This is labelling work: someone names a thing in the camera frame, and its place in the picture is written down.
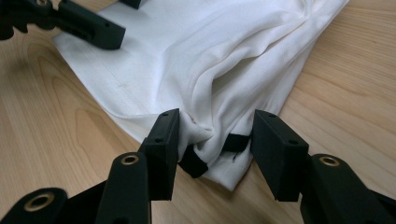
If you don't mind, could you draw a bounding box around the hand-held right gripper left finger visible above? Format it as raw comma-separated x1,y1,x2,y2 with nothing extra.
94,107,181,224

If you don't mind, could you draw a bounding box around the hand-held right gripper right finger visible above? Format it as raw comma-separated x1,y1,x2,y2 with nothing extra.
249,108,396,224

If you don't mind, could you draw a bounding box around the white printed tank top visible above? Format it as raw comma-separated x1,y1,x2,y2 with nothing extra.
50,0,350,192

